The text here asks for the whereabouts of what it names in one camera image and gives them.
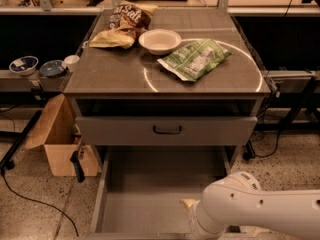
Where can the green chip bag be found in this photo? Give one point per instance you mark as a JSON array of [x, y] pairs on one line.
[[193, 60]]

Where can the white paper bowl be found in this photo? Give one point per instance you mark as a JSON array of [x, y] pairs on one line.
[[160, 41]]

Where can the black handled tool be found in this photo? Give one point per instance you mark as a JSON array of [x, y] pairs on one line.
[[74, 159]]

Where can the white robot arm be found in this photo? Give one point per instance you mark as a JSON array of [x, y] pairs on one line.
[[239, 200]]

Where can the cardboard box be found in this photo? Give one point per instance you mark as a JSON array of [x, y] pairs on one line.
[[53, 132]]

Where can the grey side shelf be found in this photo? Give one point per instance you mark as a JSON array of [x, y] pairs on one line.
[[11, 82]]

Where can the grey drawer cabinet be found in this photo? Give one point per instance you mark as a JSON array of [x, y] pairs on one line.
[[129, 97]]

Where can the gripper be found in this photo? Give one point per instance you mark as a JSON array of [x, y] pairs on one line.
[[195, 219]]

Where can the dark blue bowl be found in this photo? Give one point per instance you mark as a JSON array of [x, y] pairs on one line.
[[53, 68]]

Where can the small white cup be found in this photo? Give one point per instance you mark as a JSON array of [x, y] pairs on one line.
[[71, 61]]

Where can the brown yellow chip bag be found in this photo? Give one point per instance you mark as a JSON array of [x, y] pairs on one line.
[[128, 21]]

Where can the grey upper drawer with handle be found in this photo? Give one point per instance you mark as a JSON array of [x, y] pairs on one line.
[[166, 131]]

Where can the black stand leg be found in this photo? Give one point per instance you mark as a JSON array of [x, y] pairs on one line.
[[17, 139]]

